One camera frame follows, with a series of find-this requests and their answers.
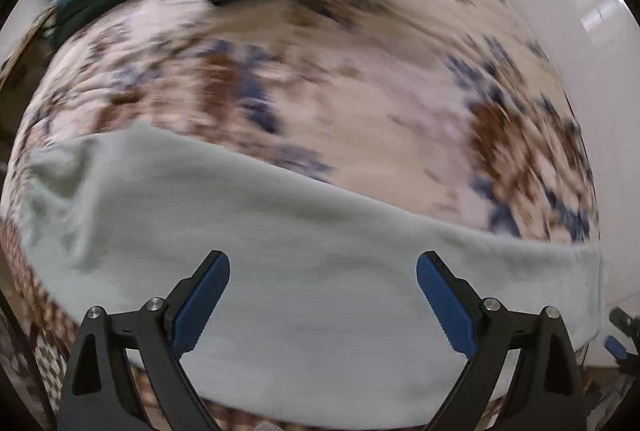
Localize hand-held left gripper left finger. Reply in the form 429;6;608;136
57;250;231;431

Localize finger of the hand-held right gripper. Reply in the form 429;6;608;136
602;335;629;360
608;307;640;331

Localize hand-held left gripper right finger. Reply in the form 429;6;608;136
416;250;587;431

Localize pale grey pants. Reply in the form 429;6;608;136
20;121;606;429

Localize brown checkered cloth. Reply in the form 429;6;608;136
0;216;68;414

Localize floral printed blanket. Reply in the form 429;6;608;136
0;0;601;431

